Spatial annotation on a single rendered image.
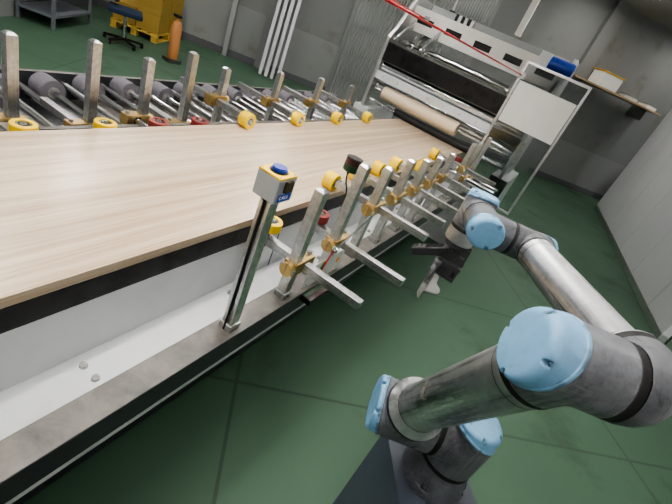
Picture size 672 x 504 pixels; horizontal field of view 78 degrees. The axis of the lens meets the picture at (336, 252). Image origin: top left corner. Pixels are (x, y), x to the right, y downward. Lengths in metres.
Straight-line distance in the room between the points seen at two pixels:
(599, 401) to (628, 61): 10.43
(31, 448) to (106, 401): 0.15
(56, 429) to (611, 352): 0.99
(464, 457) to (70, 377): 1.00
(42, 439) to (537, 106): 3.63
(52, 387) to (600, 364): 1.12
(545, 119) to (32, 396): 3.60
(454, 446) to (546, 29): 9.22
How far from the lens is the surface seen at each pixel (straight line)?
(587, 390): 0.64
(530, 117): 3.84
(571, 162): 11.08
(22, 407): 1.21
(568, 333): 0.61
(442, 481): 1.28
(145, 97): 2.12
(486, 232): 1.12
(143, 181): 1.50
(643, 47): 11.04
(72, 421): 1.08
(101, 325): 1.26
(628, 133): 11.55
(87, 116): 2.02
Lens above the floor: 1.59
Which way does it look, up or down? 29 degrees down
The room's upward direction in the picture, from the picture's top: 24 degrees clockwise
